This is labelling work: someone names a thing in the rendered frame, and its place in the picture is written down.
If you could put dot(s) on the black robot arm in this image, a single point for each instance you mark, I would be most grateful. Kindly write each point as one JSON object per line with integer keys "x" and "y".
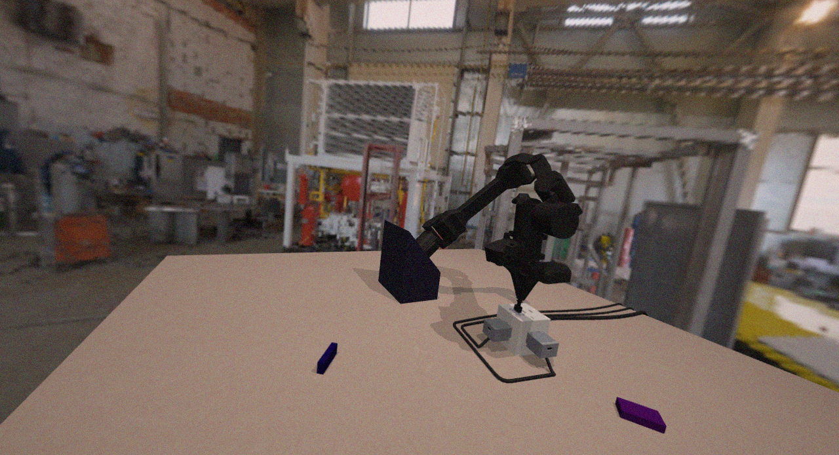
{"x": 554, "y": 215}

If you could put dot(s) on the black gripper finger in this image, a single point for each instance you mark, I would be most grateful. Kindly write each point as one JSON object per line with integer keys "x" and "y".
{"x": 515, "y": 277}
{"x": 526, "y": 284}

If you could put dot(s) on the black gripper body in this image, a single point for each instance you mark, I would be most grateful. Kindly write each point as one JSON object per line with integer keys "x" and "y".
{"x": 545, "y": 272}

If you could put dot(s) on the purple flat block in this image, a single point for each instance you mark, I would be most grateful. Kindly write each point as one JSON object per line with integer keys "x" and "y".
{"x": 639, "y": 414}

